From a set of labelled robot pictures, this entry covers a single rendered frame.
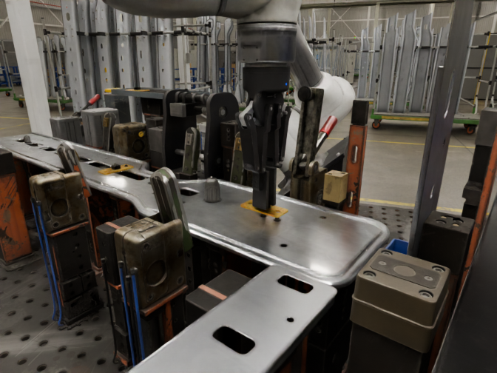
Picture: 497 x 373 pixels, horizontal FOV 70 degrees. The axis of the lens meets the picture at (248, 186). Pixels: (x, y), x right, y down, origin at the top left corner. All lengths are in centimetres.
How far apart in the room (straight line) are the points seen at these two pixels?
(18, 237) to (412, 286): 109
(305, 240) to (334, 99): 85
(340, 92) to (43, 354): 115
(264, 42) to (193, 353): 41
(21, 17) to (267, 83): 413
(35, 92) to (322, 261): 425
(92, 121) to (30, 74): 331
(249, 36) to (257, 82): 6
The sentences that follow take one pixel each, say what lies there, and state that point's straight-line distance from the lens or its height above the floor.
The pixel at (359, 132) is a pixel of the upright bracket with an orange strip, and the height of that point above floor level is 114.
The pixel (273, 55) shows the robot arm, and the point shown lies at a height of 127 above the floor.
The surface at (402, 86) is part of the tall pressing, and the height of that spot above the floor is 79.
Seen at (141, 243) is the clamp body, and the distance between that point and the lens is 50.
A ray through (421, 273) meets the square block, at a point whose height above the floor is 106.
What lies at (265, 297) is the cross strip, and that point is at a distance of 44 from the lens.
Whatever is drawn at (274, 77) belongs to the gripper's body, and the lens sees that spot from 56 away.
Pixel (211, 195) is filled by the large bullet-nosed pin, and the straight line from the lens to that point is 70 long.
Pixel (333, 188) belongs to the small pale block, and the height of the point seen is 104.
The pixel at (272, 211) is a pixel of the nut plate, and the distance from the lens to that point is 63.
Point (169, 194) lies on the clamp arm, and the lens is 52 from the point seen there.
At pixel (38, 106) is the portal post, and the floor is 79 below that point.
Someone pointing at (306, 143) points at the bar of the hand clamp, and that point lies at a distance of 73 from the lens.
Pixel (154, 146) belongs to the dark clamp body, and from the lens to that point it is 109.
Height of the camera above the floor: 127
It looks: 19 degrees down
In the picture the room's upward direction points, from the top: straight up
